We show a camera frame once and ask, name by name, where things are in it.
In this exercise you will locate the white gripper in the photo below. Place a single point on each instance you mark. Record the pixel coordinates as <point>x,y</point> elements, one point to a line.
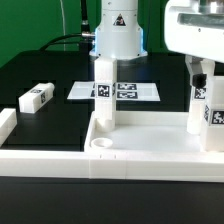
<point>195,28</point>

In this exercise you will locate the white desk tabletop panel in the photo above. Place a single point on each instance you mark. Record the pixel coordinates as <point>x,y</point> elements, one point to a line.
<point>144,131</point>

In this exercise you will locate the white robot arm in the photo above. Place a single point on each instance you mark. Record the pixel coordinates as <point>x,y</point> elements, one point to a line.
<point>119,35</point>

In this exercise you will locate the white U-shaped obstacle fence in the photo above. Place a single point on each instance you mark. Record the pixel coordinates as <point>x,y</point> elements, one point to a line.
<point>106,164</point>

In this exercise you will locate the white marker sheet with tags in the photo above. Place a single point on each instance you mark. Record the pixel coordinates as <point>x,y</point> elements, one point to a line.
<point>123,91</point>

